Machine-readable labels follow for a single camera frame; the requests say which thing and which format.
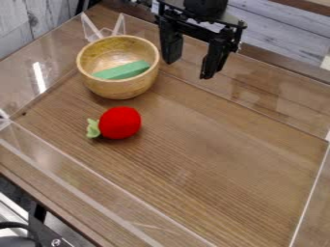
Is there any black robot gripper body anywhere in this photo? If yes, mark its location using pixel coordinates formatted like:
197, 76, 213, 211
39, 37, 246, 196
157, 0, 247, 52

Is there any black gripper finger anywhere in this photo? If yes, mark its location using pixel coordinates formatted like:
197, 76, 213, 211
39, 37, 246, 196
201, 38, 230, 79
161, 22, 183, 65

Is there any red plush strawberry toy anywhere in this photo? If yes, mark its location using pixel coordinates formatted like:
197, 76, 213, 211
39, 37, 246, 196
87, 106, 142, 140

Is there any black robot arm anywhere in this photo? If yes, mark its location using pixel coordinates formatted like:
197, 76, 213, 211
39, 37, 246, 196
157, 0, 247, 79

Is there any green rectangular block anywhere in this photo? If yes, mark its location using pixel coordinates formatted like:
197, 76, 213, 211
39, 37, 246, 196
92, 60, 150, 80

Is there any wooden bowl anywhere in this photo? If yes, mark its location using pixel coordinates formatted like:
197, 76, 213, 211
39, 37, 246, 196
76, 35, 161, 99

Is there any clear acrylic tray wall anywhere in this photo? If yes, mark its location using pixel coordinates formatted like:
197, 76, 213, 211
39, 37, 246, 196
0, 7, 330, 247

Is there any black table leg bracket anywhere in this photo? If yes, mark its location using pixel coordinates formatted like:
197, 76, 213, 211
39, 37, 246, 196
28, 203, 75, 247

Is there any black cable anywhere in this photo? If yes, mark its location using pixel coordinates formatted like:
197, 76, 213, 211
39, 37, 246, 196
0, 221, 38, 247

